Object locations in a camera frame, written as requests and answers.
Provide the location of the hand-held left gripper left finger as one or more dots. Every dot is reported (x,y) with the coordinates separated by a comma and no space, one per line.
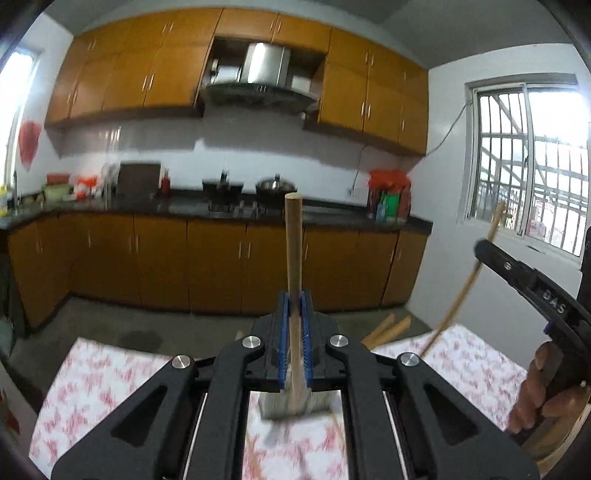
(258,364)

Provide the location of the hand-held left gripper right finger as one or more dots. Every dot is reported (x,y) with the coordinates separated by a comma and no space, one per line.
(332,364)

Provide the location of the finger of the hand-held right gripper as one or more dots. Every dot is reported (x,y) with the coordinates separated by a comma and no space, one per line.
(505,270)

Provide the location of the wooden chopstick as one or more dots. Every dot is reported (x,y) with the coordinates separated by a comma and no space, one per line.
(392,333)
(293,240)
(378,330)
(450,319)

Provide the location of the person's right hand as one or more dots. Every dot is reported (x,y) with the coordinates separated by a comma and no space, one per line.
(531,406)

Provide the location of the large barred window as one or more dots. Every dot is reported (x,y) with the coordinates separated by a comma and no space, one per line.
(531,166)

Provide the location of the green box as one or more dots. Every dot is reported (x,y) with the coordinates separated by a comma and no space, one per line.
(389,206)

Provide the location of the wooden lower kitchen cabinets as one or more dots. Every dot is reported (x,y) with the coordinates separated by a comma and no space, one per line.
(161,263)

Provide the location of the red plastic bags on jars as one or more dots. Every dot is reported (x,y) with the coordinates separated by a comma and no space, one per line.
(390,180)

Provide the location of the gas stove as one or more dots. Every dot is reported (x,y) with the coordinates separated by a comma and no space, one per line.
(240,207)

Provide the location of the pink floral tablecloth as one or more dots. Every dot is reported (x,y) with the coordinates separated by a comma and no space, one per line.
(92,383)

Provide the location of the black kitchen countertop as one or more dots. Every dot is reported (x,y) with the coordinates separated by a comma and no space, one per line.
(138,206)

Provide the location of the red bottle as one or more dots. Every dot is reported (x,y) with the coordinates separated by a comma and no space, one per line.
(165,183)

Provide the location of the dark wooden cutting board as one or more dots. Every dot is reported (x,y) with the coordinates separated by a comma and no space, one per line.
(138,179)

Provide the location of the red and white plastic bag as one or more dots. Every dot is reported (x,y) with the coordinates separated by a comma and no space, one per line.
(87,187)

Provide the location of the pale green basin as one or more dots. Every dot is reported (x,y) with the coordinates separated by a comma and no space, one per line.
(57,191)

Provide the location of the red basin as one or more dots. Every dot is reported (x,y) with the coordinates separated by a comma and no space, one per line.
(57,178)

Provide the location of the steel range hood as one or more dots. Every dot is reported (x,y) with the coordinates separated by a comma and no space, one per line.
(263,69)

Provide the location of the metal faucet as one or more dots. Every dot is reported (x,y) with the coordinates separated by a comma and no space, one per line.
(15,189)

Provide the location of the yellow dish soap bottle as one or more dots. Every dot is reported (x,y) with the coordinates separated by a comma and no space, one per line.
(3,196)

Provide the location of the small sliding window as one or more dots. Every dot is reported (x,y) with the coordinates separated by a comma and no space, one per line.
(16,101)

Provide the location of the wooden upper wall cabinets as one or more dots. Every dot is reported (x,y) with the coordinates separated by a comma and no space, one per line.
(129,78)

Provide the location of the red plastic bag on wall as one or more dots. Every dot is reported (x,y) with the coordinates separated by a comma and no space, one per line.
(29,143)

